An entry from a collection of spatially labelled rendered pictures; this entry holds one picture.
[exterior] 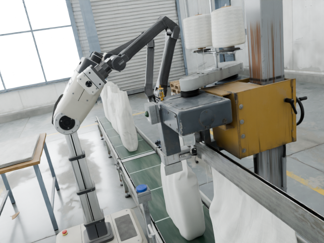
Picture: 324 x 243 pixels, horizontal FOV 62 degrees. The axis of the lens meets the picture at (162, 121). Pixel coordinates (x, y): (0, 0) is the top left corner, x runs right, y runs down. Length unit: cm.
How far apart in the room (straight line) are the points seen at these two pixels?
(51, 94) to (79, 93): 713
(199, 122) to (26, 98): 800
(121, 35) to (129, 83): 149
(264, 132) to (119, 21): 781
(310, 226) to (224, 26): 79
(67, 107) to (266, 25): 117
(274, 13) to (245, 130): 53
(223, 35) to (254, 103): 33
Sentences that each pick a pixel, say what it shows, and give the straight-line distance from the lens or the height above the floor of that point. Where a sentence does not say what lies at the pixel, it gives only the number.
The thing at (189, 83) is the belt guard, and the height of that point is 140.
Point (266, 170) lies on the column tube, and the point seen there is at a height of 87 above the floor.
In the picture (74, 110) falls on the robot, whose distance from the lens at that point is 173.
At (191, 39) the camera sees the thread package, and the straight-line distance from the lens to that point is 143.
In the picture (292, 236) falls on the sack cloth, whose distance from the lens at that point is 97.
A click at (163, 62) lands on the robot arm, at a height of 147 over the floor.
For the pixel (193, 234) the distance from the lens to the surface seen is 182.
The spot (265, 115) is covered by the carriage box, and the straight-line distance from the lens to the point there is 132.
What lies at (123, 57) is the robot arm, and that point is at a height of 154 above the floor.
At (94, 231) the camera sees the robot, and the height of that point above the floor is 36.
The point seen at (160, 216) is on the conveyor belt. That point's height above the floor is 38.
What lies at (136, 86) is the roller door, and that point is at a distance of 896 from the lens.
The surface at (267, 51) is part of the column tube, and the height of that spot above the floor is 147.
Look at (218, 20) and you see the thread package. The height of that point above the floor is 164.
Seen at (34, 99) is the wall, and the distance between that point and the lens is 884.
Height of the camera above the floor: 161
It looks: 17 degrees down
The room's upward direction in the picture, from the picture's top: 9 degrees counter-clockwise
